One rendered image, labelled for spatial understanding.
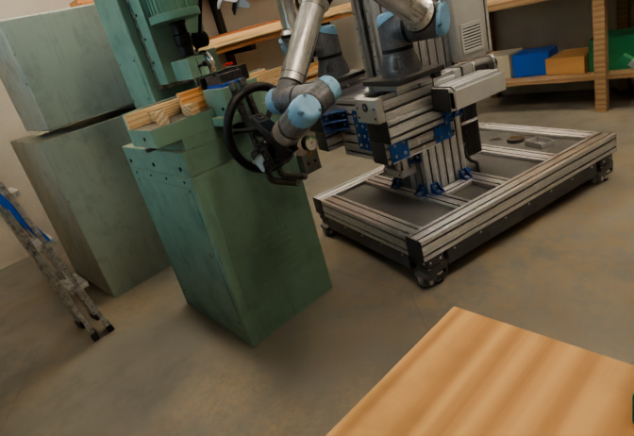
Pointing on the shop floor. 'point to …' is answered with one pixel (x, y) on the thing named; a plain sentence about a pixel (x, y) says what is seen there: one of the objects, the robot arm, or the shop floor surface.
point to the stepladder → (13, 213)
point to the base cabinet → (239, 244)
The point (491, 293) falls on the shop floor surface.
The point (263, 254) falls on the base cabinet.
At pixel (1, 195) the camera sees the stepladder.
